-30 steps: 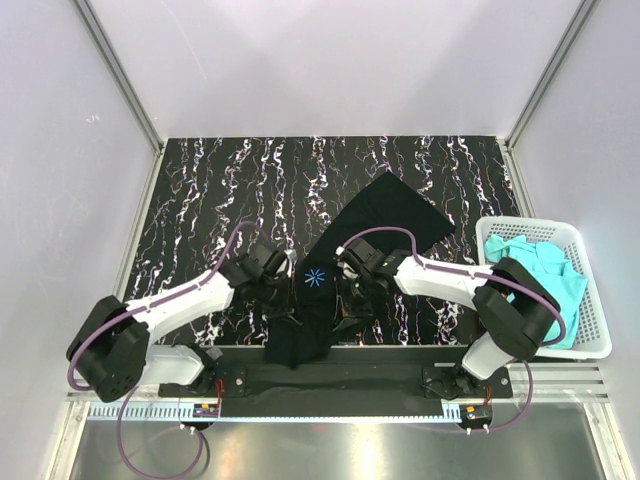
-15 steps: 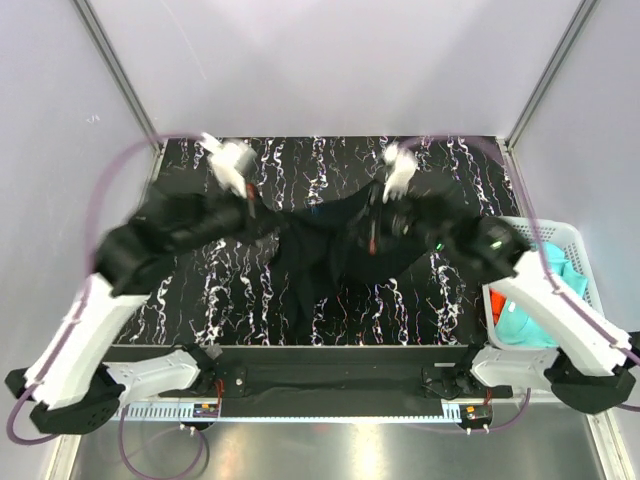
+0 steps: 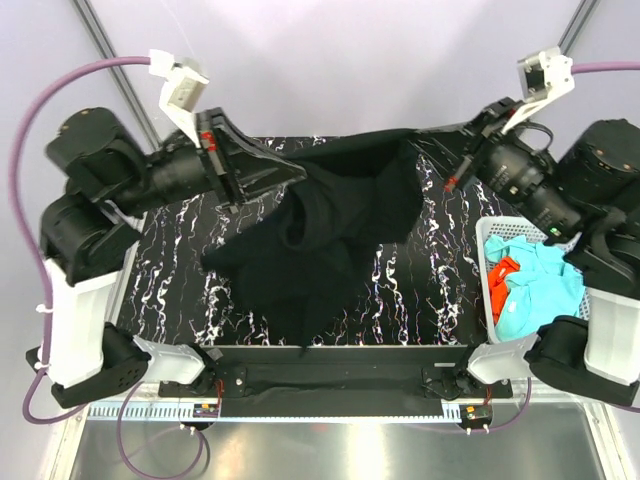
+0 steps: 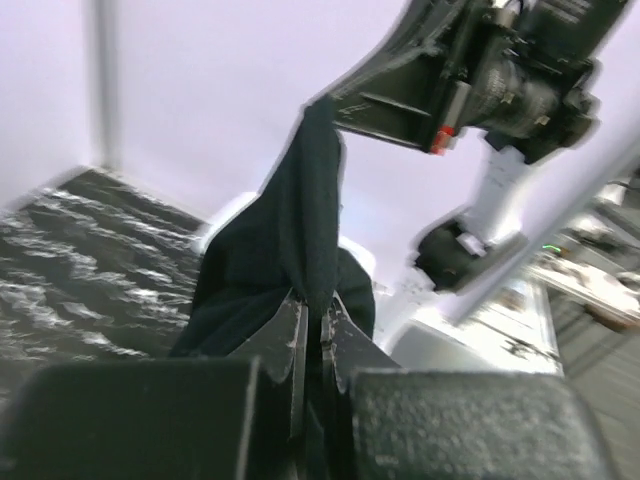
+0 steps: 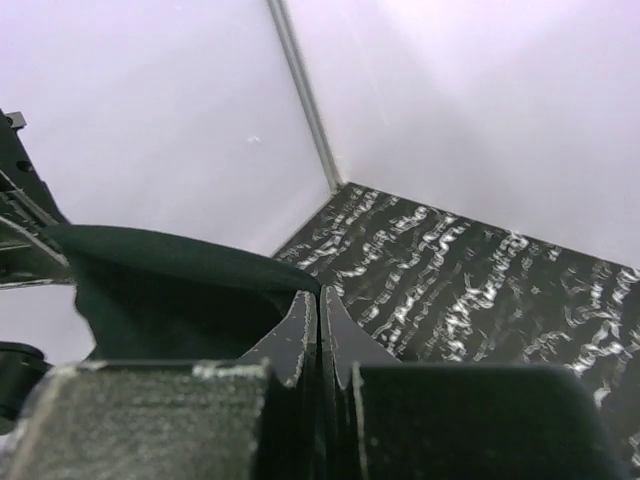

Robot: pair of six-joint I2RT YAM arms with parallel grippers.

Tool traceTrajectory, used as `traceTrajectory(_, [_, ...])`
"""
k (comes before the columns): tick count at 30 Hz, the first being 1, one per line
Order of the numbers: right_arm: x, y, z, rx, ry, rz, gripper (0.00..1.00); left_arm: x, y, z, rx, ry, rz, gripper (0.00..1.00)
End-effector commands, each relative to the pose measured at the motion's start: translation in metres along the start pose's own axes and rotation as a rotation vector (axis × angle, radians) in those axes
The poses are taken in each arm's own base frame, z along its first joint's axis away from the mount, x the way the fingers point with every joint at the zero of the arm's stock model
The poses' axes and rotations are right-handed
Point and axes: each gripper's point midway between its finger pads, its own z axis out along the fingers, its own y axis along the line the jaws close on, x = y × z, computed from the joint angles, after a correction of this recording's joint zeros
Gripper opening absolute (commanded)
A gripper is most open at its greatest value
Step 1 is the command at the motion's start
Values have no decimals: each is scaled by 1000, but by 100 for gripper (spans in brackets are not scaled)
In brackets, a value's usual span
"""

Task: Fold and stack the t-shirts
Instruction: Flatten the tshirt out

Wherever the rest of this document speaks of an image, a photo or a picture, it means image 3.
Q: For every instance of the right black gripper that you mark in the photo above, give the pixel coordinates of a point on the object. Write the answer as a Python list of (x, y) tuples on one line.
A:
[(470, 148)]

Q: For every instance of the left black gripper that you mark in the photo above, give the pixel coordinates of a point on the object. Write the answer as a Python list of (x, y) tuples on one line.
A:
[(216, 157)]

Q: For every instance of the black t shirt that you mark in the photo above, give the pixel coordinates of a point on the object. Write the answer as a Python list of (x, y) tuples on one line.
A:
[(306, 261)]

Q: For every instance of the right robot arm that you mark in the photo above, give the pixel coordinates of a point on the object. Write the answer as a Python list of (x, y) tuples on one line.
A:
[(588, 201)]

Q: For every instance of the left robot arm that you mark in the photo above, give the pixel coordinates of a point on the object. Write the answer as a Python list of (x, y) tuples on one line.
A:
[(85, 236)]

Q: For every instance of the white plastic laundry basket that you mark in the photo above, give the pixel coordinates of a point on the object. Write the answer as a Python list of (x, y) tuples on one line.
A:
[(508, 228)]

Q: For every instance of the orange t shirt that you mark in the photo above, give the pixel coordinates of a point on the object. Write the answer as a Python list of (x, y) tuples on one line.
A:
[(498, 289)]

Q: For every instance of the teal t shirt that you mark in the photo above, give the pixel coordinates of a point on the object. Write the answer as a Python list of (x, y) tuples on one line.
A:
[(544, 288)]

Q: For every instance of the left connector board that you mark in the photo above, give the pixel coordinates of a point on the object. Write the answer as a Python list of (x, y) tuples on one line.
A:
[(206, 410)]

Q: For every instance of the connector board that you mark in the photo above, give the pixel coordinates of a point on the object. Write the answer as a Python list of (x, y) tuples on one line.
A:
[(477, 412), (206, 410)]

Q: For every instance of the right connector board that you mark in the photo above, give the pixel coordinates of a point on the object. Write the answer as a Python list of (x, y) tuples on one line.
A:
[(477, 412)]

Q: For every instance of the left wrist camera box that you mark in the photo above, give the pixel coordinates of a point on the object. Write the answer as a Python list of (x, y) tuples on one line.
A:
[(184, 83)]

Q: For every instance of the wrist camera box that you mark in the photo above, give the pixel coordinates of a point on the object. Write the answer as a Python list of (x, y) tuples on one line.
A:
[(184, 83), (545, 77)]

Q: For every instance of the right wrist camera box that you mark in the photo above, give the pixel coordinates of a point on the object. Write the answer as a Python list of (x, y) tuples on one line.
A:
[(545, 77)]

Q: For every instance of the right aluminium frame post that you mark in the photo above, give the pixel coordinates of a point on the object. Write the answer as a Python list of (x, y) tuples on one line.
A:
[(576, 25)]

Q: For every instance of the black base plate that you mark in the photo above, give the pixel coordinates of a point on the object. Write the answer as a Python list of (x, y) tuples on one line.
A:
[(369, 375)]

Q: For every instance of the white slotted cable duct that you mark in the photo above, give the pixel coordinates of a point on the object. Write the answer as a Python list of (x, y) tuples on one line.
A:
[(232, 411)]

